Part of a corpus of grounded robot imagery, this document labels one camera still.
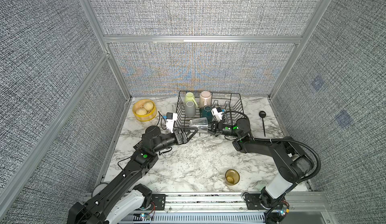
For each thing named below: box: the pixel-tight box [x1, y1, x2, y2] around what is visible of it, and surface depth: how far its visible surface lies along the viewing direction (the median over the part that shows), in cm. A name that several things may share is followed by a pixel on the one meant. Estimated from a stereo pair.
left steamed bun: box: [135, 107, 148, 116], surface depth 105 cm
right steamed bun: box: [143, 101, 154, 111], surface depth 108 cm
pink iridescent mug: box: [199, 90, 212, 108], surface depth 103 cm
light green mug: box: [184, 91, 199, 108], surface depth 106 cm
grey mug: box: [184, 100, 197, 118], surface depth 102 cm
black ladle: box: [258, 110, 267, 138], surface depth 108 cm
